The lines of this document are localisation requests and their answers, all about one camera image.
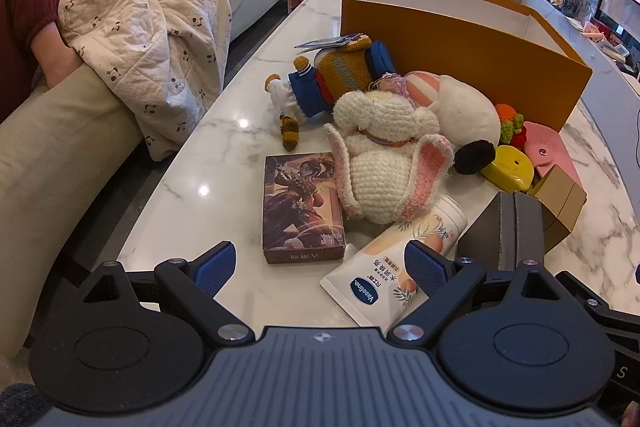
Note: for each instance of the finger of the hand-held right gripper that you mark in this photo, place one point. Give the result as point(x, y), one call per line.
point(582, 292)

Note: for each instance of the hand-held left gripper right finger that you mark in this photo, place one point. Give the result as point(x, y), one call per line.
point(425, 268)

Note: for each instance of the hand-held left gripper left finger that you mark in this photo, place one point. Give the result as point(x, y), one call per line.
point(215, 266)

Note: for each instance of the white lotion tube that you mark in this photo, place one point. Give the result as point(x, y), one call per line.
point(380, 267)

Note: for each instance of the dark grey box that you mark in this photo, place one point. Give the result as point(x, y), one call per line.
point(500, 227)

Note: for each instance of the brown kraft paper box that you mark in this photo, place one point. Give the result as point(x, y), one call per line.
point(562, 202)

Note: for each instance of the illustrated card box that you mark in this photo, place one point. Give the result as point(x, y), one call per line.
point(300, 202)

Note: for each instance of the white pink crochet bunny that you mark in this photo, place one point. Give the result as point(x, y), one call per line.
point(380, 167)

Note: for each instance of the yellow tape measure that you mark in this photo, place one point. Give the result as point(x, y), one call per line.
point(507, 168)

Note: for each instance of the pink leather card holder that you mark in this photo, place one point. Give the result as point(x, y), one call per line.
point(550, 147)

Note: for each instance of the white black panda plush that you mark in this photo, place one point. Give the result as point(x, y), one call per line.
point(465, 117)

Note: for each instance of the crochet orange toy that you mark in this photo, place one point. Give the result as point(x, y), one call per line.
point(507, 114)

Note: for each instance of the plush doll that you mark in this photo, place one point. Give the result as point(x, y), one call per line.
point(345, 69)

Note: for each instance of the orange cardboard box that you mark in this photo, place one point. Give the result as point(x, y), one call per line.
point(450, 42)

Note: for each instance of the beige sofa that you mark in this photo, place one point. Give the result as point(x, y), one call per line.
point(50, 157)

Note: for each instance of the grey blue cloth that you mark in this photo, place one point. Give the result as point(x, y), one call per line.
point(17, 402)

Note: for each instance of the white patterned blanket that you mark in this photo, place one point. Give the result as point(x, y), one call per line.
point(140, 37)

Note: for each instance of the small white device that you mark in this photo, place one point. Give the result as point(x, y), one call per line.
point(619, 52)

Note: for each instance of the pink object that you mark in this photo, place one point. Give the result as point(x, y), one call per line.
point(596, 32)

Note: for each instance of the blue vase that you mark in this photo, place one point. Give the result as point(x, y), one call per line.
point(571, 4)

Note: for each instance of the white television cabinet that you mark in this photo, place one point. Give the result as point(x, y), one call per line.
point(539, 1)

